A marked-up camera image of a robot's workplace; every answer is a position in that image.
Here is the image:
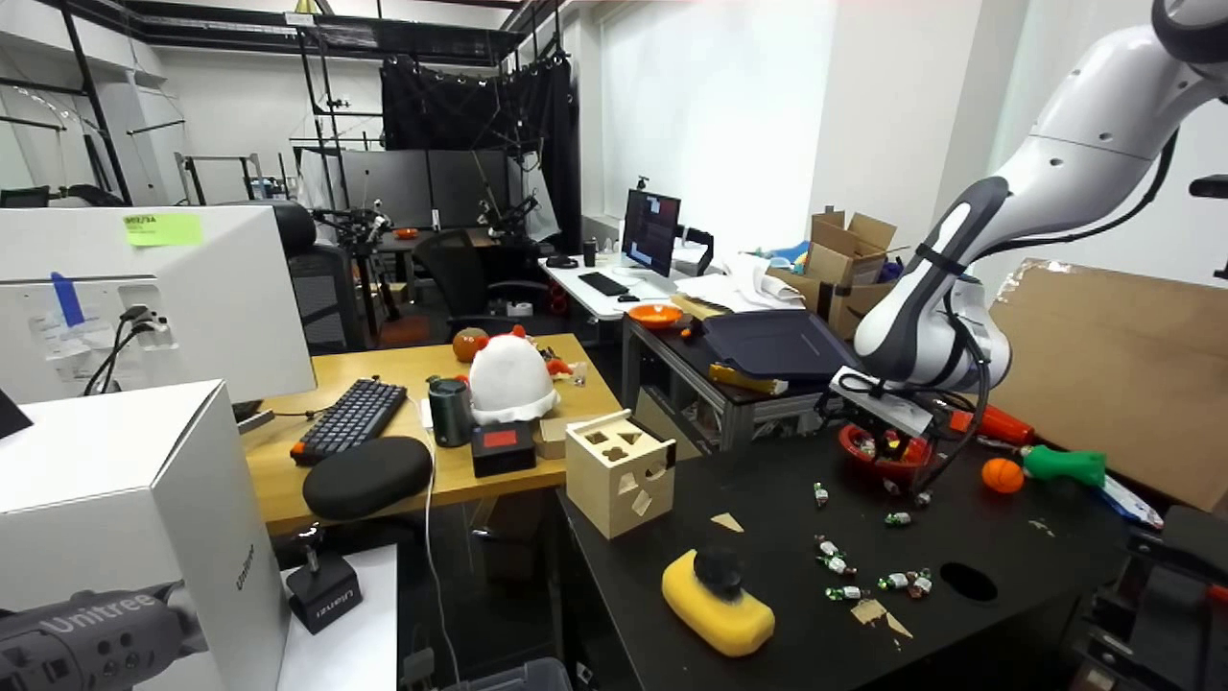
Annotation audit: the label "orange cylinder toy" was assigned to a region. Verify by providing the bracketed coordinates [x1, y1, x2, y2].
[948, 404, 1036, 447]

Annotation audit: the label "black box with red label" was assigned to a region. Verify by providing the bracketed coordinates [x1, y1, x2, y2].
[469, 421, 537, 479]

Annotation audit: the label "heap of papers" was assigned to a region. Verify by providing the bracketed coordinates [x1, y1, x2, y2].
[674, 252, 809, 315]

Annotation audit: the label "white blue packet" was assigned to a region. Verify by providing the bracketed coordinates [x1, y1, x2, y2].
[1101, 476, 1166, 531]

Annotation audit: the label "stack of cardboard boxes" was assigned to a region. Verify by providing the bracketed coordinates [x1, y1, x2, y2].
[766, 207, 909, 343]

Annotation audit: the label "green handled tool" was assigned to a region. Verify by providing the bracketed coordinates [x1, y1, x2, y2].
[1020, 445, 1109, 488]

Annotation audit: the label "black keyboard with orange edge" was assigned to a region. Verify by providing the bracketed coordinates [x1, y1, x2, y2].
[290, 377, 410, 467]

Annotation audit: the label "small cardboard box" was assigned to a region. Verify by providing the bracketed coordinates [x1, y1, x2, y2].
[532, 417, 579, 461]

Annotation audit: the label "red bowl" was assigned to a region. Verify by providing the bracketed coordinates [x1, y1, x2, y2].
[838, 423, 933, 487]

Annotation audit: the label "small black box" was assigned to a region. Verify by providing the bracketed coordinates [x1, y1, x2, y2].
[285, 545, 365, 635]

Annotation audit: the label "black curtain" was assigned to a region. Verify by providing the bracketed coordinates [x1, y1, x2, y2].
[379, 51, 583, 256]

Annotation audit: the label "large white box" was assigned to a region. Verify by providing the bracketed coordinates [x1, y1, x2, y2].
[0, 380, 293, 691]

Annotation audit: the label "white cable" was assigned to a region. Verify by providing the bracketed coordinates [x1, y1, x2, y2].
[418, 396, 463, 684]

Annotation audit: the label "brown cardboard panel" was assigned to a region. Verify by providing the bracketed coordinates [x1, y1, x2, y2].
[988, 257, 1228, 515]

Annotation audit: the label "yellow sponge with black knob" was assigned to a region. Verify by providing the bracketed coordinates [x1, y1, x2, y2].
[661, 547, 777, 659]

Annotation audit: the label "black mesh office chair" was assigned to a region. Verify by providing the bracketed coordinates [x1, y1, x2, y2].
[219, 199, 364, 354]

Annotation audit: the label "black oval cushion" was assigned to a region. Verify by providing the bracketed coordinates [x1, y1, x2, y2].
[302, 436, 435, 522]

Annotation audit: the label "dark green cylinder speaker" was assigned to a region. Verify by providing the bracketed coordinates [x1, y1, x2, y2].
[426, 375, 476, 449]

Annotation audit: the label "wooden shape pieces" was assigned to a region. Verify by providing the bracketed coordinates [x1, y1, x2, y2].
[851, 598, 914, 641]

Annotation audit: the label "white desk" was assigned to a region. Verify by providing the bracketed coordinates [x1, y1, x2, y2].
[539, 251, 694, 323]

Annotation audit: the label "white monitor back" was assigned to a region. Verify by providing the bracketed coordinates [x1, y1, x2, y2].
[0, 204, 319, 406]

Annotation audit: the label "black equipment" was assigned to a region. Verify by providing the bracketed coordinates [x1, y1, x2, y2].
[1073, 505, 1228, 691]

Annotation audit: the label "wooden shape sorter box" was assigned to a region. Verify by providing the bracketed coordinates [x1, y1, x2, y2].
[563, 410, 678, 541]

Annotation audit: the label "wooden desk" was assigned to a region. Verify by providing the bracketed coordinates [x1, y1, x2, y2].
[238, 332, 625, 536]

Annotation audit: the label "dark blue mat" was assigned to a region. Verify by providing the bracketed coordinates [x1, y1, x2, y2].
[701, 308, 862, 384]

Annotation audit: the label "white plush hat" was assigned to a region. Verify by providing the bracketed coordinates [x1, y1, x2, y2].
[467, 335, 561, 427]

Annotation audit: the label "metal frame table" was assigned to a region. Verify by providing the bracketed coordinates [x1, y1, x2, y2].
[621, 315, 850, 454]

